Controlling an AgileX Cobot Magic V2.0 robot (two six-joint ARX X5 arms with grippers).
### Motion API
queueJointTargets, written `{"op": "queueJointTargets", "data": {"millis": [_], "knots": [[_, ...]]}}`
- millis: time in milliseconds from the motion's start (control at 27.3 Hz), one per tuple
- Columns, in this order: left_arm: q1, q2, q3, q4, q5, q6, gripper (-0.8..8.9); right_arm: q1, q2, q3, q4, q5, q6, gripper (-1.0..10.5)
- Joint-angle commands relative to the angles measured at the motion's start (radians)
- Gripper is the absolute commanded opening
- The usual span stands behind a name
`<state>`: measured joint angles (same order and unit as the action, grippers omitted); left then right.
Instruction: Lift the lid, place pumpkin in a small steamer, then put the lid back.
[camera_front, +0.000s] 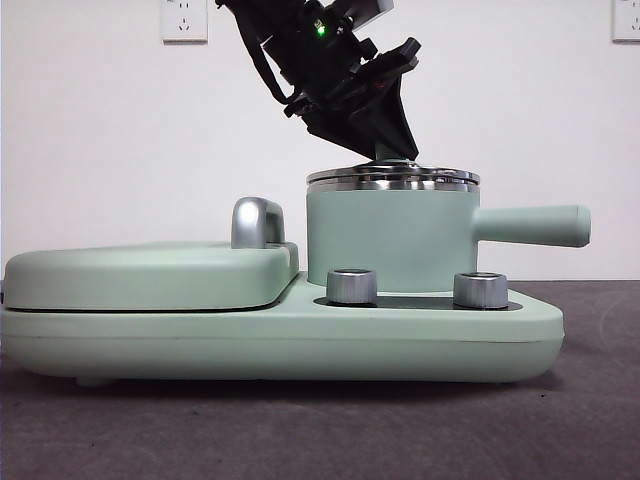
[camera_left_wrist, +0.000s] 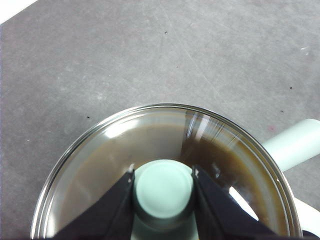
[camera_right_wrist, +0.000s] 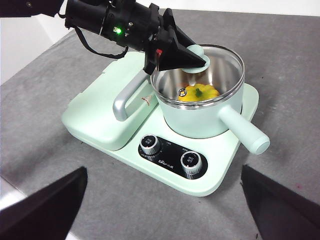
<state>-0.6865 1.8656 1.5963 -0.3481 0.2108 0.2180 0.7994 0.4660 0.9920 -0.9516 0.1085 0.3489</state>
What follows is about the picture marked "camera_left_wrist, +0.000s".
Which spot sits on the glass lid with green knob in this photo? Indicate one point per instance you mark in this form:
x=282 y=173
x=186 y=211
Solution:
x=162 y=185

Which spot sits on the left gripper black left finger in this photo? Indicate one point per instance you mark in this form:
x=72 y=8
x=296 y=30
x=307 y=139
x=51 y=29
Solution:
x=105 y=215

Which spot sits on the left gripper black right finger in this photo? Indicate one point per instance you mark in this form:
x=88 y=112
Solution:
x=225 y=217

